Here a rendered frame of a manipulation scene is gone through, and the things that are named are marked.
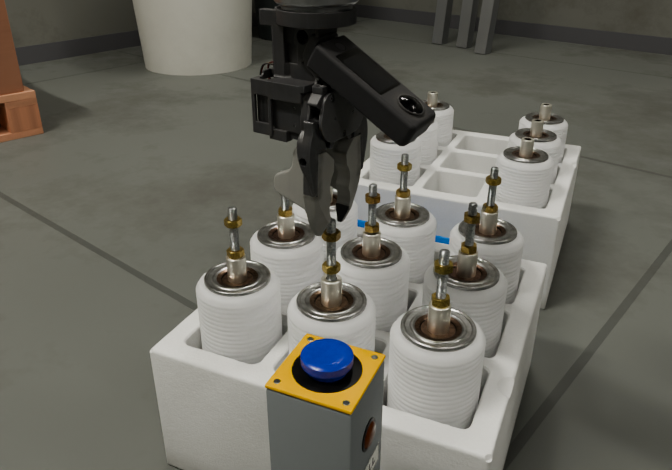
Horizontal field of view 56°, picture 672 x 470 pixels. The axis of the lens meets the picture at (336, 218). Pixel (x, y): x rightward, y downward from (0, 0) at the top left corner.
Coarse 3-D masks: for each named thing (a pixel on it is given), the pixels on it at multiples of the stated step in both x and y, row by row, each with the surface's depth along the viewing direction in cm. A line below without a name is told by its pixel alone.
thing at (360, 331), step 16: (288, 304) 68; (368, 304) 67; (288, 320) 67; (304, 320) 65; (352, 320) 64; (368, 320) 65; (288, 336) 68; (320, 336) 64; (336, 336) 64; (352, 336) 64; (368, 336) 66
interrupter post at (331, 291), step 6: (324, 276) 66; (336, 276) 66; (324, 282) 65; (330, 282) 65; (336, 282) 65; (324, 288) 66; (330, 288) 65; (336, 288) 66; (324, 294) 66; (330, 294) 66; (336, 294) 66; (324, 300) 66; (330, 300) 66; (336, 300) 66; (330, 306) 66; (336, 306) 67
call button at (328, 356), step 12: (312, 348) 48; (324, 348) 48; (336, 348) 48; (348, 348) 48; (312, 360) 46; (324, 360) 46; (336, 360) 46; (348, 360) 46; (312, 372) 46; (324, 372) 45; (336, 372) 46
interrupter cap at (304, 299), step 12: (312, 288) 69; (348, 288) 69; (300, 300) 67; (312, 300) 67; (348, 300) 68; (360, 300) 67; (312, 312) 65; (324, 312) 65; (336, 312) 65; (348, 312) 65; (360, 312) 65
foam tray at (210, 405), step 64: (192, 320) 76; (512, 320) 76; (192, 384) 71; (256, 384) 66; (384, 384) 67; (512, 384) 67; (192, 448) 76; (256, 448) 70; (384, 448) 62; (448, 448) 59
